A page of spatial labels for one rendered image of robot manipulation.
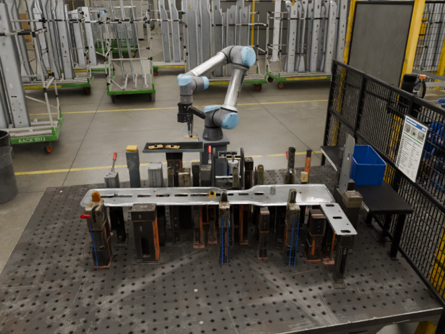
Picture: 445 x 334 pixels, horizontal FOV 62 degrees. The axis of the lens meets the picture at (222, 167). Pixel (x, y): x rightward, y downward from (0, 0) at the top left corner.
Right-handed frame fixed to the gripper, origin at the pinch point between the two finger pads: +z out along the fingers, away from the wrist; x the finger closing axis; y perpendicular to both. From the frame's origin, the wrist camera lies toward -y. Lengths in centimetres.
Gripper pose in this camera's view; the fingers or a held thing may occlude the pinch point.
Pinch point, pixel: (191, 134)
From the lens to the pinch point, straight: 228.5
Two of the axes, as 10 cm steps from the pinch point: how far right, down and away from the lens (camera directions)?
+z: 0.0, 9.1, 4.1
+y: -9.9, -0.6, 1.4
